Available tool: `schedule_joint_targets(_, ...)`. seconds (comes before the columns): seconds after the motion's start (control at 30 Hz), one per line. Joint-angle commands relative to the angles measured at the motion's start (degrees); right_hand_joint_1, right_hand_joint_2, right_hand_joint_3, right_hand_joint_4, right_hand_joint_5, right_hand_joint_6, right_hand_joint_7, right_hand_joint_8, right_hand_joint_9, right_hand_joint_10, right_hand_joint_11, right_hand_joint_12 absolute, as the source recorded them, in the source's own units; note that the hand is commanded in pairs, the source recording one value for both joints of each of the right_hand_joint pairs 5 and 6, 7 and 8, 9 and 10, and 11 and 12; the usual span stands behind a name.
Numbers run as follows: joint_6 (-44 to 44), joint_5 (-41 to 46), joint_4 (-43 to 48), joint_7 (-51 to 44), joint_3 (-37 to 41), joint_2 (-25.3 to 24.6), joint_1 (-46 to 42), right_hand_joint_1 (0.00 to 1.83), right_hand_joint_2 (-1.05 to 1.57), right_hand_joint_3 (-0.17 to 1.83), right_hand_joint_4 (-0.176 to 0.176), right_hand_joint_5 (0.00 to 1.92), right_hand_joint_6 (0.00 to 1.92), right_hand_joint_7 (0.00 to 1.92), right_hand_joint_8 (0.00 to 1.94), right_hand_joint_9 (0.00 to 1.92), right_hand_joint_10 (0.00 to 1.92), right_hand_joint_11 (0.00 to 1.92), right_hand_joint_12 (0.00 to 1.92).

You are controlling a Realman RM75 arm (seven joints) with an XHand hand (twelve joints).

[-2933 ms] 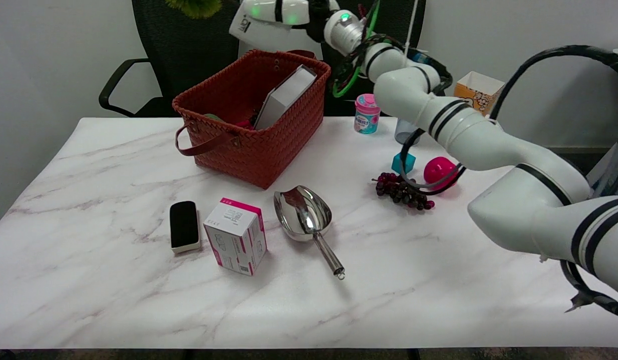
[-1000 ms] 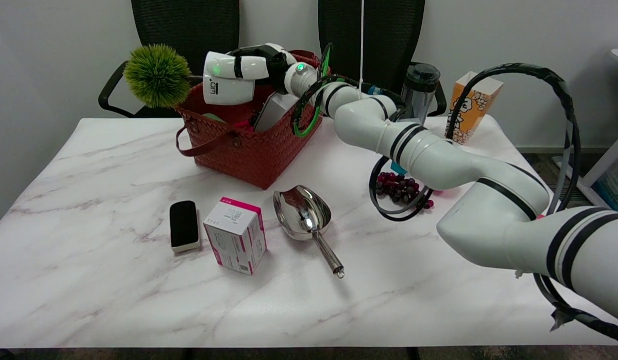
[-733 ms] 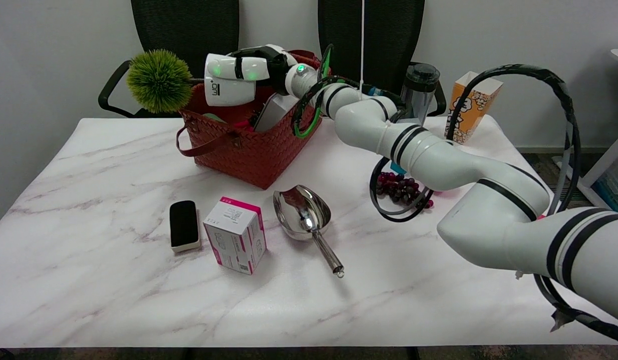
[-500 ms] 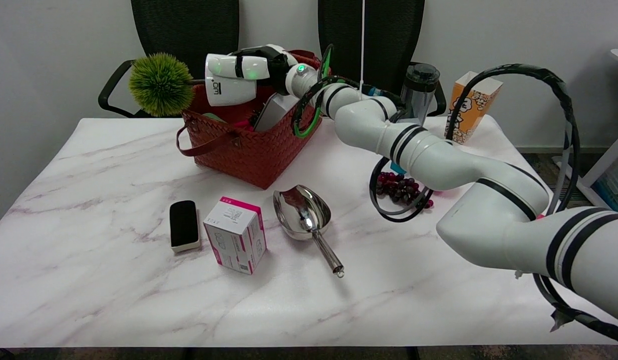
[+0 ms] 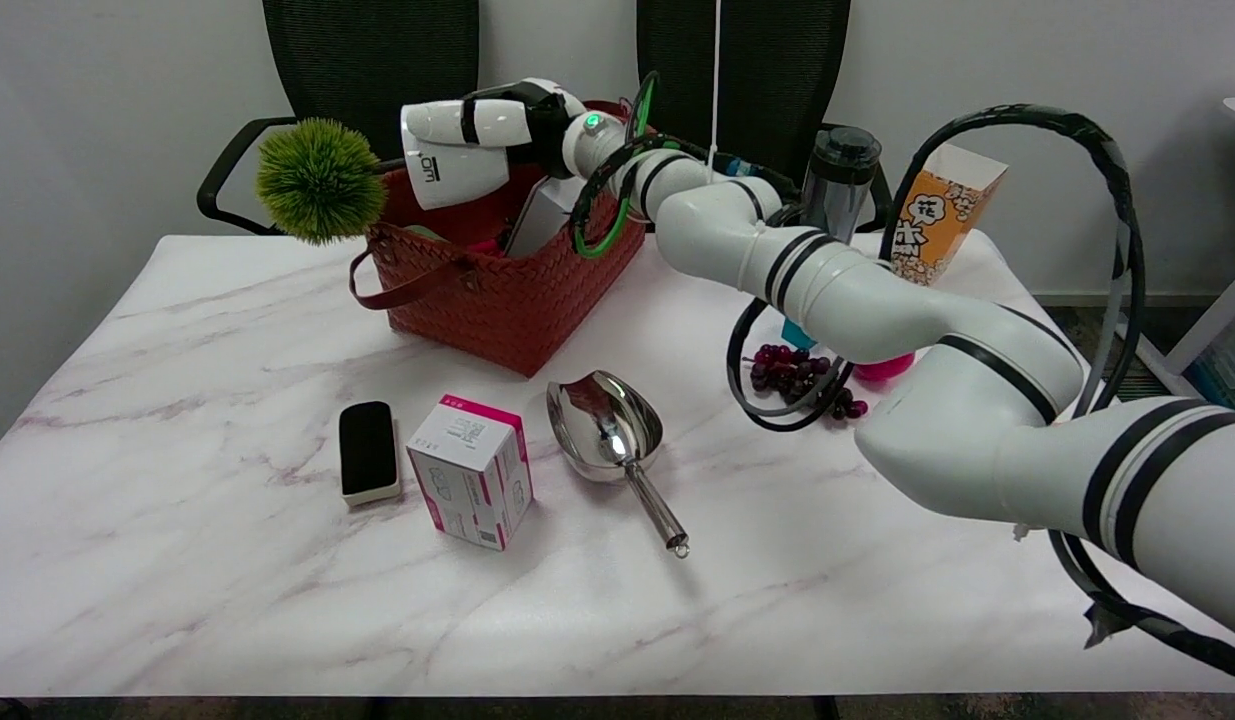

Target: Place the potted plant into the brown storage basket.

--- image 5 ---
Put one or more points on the grey transparent water bottle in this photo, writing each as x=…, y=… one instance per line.
x=837, y=190

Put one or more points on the blue storage box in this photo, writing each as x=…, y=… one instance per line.
x=1232, y=370

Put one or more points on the green ball plant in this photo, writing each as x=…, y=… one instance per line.
x=319, y=180

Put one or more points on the pink and white carton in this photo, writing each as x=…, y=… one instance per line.
x=467, y=470

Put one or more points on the small green item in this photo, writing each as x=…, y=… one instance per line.
x=427, y=234

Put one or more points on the black whiteboard eraser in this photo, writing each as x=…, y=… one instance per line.
x=367, y=450

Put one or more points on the teal cube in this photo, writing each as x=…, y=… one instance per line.
x=795, y=335

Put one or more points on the black mesh office chair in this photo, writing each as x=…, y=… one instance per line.
x=767, y=70
x=372, y=60

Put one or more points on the white side table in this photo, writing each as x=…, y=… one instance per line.
x=1222, y=310

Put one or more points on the grey white box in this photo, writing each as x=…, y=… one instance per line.
x=539, y=220

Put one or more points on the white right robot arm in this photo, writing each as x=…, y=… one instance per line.
x=877, y=300

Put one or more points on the orange popcorn box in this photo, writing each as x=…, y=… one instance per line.
x=932, y=225

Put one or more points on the magenta toy apple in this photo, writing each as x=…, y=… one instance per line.
x=885, y=368

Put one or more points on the silver metal scoop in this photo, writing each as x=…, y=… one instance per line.
x=602, y=425

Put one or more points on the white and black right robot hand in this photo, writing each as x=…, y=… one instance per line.
x=532, y=110

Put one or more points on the dark purple toy grapes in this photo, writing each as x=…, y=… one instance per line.
x=782, y=368

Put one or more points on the small pink item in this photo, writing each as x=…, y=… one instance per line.
x=487, y=246

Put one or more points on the red woven basket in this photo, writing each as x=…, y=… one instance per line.
x=497, y=300

